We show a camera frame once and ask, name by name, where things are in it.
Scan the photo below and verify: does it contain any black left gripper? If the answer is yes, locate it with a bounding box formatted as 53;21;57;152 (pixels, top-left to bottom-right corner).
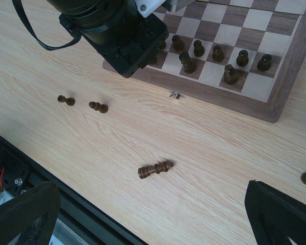
83;14;169;78

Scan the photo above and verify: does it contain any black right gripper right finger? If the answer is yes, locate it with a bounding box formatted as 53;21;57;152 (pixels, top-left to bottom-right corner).
244;180;306;244

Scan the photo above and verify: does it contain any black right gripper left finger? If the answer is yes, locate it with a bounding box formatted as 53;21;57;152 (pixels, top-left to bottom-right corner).
0;181;61;244

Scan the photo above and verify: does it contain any dark pawn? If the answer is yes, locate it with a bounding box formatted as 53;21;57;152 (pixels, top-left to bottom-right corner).
212;44;224;62
236;50;249;67
157;40;166;50
172;35;185;51
257;54;272;72
193;40;205;57

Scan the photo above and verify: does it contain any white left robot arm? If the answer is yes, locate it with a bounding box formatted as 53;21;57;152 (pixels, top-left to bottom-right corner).
49;0;192;78

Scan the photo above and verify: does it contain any metal board clasp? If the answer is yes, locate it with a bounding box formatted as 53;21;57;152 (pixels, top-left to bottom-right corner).
169;91;185;100

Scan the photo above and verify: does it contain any wooden chess board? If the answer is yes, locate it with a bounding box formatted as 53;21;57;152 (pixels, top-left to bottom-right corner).
134;1;306;123

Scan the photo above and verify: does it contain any dark fallen king piece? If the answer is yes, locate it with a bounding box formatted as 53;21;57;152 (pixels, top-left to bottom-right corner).
138;161;174;179

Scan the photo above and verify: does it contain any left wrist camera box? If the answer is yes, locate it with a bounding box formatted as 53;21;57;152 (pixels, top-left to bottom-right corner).
162;0;195;12

